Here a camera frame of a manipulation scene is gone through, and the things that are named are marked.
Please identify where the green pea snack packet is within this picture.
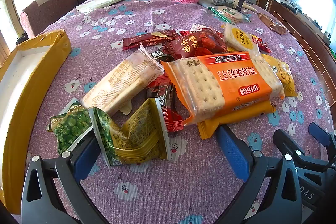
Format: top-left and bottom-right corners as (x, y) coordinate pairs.
(47, 97), (95, 155)

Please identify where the small red snack packet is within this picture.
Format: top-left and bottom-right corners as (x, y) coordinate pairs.
(256, 38), (272, 53)

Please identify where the beige cracker packet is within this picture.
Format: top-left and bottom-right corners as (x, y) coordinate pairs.
(81, 43), (164, 117)

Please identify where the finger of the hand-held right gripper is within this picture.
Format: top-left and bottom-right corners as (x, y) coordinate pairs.
(308, 122), (336, 147)
(272, 130), (328, 169)

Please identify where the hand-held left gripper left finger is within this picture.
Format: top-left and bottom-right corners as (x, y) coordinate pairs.
(21, 132), (111, 224)

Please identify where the large orange cracker packet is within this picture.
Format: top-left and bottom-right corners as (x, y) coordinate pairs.
(161, 52), (285, 126)

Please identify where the yellow cardboard box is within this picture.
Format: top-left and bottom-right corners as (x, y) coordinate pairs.
(0, 29), (72, 215)

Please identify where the yellow snack packet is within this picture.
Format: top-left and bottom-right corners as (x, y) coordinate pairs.
(260, 53), (298, 97)

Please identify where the reddish brown armchair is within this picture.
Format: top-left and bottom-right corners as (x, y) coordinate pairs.
(20, 0), (86, 38)

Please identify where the black candy packet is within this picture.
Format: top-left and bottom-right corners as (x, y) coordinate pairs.
(150, 47), (175, 62)

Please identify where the round cracker packet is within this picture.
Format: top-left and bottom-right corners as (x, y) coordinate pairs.
(209, 5), (250, 24)

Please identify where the plain orange snack packet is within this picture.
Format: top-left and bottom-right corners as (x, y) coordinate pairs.
(197, 101), (276, 139)

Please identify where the green gold snack packet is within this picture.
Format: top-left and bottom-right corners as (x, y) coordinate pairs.
(88, 97), (171, 167)

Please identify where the red jujube snack packet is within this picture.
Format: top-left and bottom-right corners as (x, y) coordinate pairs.
(164, 27), (227, 60)

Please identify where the dark plastic bag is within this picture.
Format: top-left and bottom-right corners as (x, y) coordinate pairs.
(210, 0), (238, 8)

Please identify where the purple floral tablecloth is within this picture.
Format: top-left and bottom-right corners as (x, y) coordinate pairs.
(5, 0), (336, 224)

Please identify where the yellow label cracker packet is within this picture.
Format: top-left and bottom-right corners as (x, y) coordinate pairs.
(223, 23), (263, 56)

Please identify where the white red small packet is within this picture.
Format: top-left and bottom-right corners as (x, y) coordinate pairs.
(190, 23), (210, 33)

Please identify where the wooden framed glass door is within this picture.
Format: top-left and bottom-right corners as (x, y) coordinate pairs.
(0, 0), (24, 62)

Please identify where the dark red long snack packet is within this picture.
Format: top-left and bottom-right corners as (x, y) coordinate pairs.
(123, 29), (181, 51)

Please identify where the white paper sheet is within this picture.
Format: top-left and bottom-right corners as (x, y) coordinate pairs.
(76, 0), (132, 12)

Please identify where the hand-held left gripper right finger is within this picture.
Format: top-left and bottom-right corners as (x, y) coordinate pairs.
(216, 125), (302, 224)

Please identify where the red candy packet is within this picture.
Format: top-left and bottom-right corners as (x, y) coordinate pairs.
(146, 74), (184, 132)

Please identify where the brown packet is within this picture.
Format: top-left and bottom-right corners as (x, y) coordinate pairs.
(257, 13), (286, 35)

